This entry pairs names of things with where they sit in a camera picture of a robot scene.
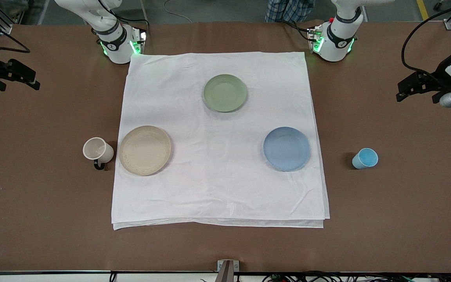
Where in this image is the blue cup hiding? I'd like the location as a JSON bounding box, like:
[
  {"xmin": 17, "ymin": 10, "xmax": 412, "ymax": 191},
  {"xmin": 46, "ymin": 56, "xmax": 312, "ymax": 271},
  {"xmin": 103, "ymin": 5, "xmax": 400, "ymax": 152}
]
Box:
[{"xmin": 352, "ymin": 148, "xmax": 379, "ymax": 170}]

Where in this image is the white mug with black handle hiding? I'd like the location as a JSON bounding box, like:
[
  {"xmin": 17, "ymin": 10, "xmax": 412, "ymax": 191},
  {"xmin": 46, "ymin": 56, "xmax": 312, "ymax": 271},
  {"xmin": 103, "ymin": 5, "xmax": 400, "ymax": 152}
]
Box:
[{"xmin": 83, "ymin": 137, "xmax": 115, "ymax": 170}]

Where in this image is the blue plate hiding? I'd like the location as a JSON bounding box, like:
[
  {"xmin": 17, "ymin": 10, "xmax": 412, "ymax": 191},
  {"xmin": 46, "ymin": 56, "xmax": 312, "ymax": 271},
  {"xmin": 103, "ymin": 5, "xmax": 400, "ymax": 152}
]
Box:
[{"xmin": 263, "ymin": 127, "xmax": 311, "ymax": 172}]

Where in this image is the beige gray plate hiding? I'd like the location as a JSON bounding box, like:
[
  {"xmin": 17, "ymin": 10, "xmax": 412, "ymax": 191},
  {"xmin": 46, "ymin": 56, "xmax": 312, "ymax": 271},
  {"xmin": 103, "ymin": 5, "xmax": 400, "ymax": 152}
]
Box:
[{"xmin": 118, "ymin": 125, "xmax": 173, "ymax": 176}]

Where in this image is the green plate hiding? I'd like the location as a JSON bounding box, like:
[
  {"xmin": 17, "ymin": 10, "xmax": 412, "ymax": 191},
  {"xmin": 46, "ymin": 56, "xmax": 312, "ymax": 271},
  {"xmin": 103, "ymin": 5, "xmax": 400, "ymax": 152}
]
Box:
[{"xmin": 203, "ymin": 74, "xmax": 248, "ymax": 113}]

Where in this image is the person in plaid trousers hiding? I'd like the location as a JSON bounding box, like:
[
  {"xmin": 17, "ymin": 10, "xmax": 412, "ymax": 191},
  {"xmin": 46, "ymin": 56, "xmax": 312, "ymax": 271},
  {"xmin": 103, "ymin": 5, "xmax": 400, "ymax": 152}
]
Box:
[{"xmin": 265, "ymin": 0, "xmax": 316, "ymax": 23}]

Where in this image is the white cloth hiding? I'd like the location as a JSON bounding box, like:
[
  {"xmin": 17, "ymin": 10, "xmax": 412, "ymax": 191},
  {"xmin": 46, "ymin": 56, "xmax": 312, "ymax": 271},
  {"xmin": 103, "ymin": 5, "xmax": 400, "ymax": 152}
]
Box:
[{"xmin": 111, "ymin": 52, "xmax": 330, "ymax": 230}]

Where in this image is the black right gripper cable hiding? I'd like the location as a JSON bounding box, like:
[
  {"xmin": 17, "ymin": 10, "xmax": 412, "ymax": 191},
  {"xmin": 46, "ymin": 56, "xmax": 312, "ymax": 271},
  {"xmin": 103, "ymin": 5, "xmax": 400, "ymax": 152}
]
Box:
[{"xmin": 0, "ymin": 33, "xmax": 31, "ymax": 54}]

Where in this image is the black right arm base cable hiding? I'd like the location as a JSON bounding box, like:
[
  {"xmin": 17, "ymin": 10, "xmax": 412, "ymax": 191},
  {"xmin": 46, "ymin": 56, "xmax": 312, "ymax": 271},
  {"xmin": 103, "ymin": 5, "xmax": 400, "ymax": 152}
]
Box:
[{"xmin": 96, "ymin": 0, "xmax": 150, "ymax": 34}]

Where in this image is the black arm base cable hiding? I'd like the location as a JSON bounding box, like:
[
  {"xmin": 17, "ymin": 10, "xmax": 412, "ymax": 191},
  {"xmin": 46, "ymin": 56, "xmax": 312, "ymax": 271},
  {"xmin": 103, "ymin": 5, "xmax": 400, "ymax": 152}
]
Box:
[
  {"xmin": 96, "ymin": 0, "xmax": 150, "ymax": 34},
  {"xmin": 280, "ymin": 20, "xmax": 313, "ymax": 40}
]

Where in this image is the black left arm base cable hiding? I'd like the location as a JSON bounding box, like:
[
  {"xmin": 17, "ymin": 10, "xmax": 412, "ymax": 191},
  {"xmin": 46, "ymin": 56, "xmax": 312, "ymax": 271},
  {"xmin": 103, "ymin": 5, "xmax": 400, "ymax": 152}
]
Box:
[{"xmin": 280, "ymin": 20, "xmax": 313, "ymax": 40}]

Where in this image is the white cable on floor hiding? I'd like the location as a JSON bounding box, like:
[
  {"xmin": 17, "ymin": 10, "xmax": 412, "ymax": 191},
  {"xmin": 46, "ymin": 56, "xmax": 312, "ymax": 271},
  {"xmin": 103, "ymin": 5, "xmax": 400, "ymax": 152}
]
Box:
[{"xmin": 164, "ymin": 0, "xmax": 193, "ymax": 18}]

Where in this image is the metal table edge bracket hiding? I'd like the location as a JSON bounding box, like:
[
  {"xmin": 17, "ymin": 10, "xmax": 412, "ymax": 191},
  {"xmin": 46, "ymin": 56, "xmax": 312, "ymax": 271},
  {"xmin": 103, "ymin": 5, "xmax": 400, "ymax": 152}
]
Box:
[{"xmin": 217, "ymin": 259, "xmax": 240, "ymax": 282}]

